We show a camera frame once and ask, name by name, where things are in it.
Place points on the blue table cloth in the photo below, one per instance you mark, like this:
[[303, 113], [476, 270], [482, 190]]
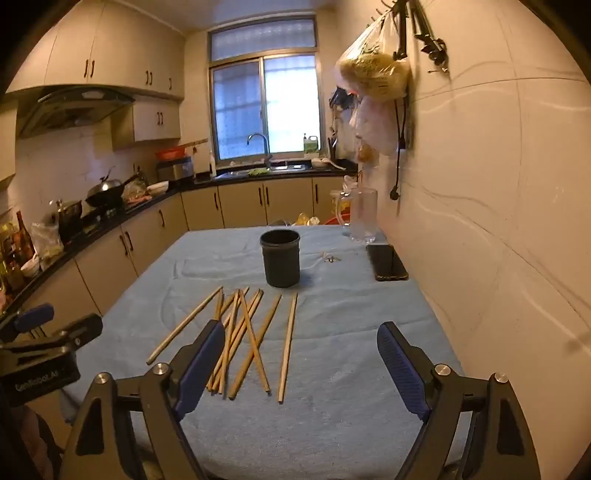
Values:
[[342, 417]]

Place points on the black wok with lid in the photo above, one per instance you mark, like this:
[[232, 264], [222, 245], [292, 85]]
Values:
[[108, 192]]

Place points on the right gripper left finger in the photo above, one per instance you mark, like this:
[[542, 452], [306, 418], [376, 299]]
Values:
[[102, 444]]

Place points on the kitchen window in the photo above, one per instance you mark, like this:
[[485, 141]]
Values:
[[264, 88]]

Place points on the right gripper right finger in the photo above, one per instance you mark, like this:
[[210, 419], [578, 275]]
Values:
[[472, 428]]

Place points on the black smartphone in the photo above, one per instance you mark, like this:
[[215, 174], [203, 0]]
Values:
[[386, 264]]

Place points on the white bowl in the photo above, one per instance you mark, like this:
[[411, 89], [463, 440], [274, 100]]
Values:
[[158, 188]]

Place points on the green detergent bottle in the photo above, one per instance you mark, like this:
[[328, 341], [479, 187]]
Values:
[[311, 145]]

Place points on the black utensil holder cup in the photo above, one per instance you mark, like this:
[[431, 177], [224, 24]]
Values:
[[281, 257]]

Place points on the black range hood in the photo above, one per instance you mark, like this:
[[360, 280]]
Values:
[[59, 108]]

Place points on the red bowl on appliance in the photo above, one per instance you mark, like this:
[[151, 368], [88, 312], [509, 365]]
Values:
[[170, 154]]

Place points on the silver toaster appliance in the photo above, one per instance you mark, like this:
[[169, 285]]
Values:
[[174, 170]]

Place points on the wooden chopstick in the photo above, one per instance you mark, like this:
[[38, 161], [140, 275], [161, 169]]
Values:
[[234, 389], [225, 307], [227, 345], [237, 319], [237, 336], [179, 327], [286, 349], [255, 349]]

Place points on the clear glass mug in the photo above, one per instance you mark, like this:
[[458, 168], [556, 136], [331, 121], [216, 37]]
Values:
[[363, 210]]

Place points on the plastic bag with noodles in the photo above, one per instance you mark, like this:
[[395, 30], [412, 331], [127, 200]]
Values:
[[376, 64]]

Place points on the white plastic bag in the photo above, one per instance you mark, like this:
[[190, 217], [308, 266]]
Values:
[[377, 124]]

